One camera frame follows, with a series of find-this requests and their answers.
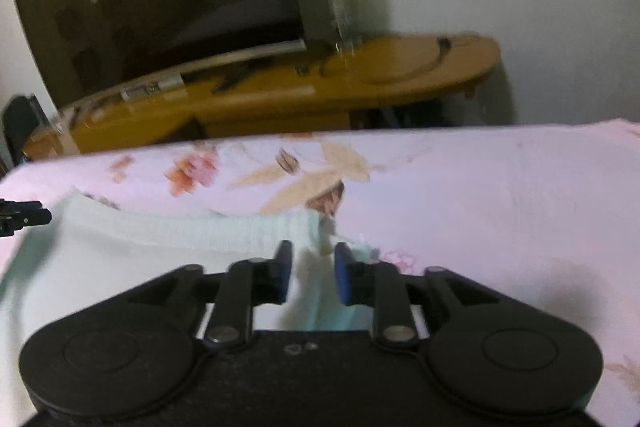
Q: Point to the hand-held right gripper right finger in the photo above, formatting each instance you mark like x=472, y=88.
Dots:
x=342, y=277

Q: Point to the light green knit sweater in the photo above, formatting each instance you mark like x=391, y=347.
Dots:
x=150, y=257

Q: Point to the pink floral bedsheet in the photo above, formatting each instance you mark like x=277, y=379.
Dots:
x=500, y=207

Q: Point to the black chair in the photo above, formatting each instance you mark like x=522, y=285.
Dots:
x=20, y=127

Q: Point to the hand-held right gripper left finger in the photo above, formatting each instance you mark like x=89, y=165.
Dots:
x=285, y=269

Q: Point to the black remote control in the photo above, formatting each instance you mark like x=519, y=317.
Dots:
x=231, y=78

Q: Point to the silver set-top box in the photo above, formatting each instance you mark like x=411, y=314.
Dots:
x=150, y=88

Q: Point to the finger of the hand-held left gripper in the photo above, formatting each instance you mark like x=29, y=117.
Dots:
x=27, y=217

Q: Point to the wooden television stand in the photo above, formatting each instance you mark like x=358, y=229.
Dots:
x=300, y=102

